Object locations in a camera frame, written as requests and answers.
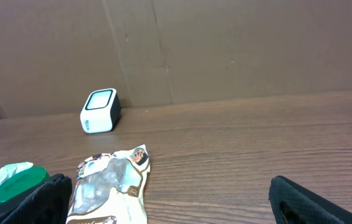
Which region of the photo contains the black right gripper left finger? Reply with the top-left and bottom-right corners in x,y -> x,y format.
0,174 -> 72,224

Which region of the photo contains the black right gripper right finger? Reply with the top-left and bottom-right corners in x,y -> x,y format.
269,175 -> 352,224

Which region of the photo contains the green lid jar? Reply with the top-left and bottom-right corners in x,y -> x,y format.
0,167 -> 50,204

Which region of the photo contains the brown white snack pouch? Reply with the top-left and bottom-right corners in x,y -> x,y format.
66,144 -> 151,224

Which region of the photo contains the white barcode scanner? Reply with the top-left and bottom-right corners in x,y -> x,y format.
80,88 -> 122,134

